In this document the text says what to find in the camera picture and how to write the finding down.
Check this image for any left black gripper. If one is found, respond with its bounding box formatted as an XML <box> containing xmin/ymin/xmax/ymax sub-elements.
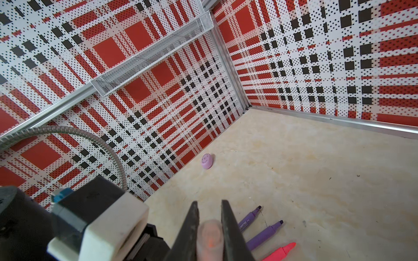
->
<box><xmin>124</xmin><ymin>224</ymin><xmax>170</xmax><ymax>261</ymax></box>

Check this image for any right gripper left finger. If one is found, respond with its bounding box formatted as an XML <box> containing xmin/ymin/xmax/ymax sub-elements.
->
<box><xmin>164</xmin><ymin>201</ymin><xmax>199</xmax><ymax>261</ymax></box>

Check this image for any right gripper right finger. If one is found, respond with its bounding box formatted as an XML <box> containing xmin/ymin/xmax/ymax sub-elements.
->
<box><xmin>221</xmin><ymin>200</ymin><xmax>255</xmax><ymax>261</ymax></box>

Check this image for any purple marker pen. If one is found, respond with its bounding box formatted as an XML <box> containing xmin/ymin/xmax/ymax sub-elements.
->
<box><xmin>238</xmin><ymin>206</ymin><xmax>262</xmax><ymax>232</ymax></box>
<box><xmin>246</xmin><ymin>220</ymin><xmax>284</xmax><ymax>251</ymax></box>

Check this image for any clear pen cap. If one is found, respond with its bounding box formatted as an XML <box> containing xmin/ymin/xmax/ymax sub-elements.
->
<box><xmin>196</xmin><ymin>219</ymin><xmax>224</xmax><ymax>261</ymax></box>

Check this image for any pink marker pen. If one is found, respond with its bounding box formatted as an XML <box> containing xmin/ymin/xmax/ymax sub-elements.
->
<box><xmin>262</xmin><ymin>242</ymin><xmax>297</xmax><ymax>261</ymax></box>

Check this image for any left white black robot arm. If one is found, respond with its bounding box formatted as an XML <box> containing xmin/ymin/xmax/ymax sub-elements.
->
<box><xmin>1</xmin><ymin>126</ymin><xmax>149</xmax><ymax>261</ymax></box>

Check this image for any purple smiley toy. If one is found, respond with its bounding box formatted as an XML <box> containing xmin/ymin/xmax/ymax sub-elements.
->
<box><xmin>201</xmin><ymin>153</ymin><xmax>213</xmax><ymax>170</ymax></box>

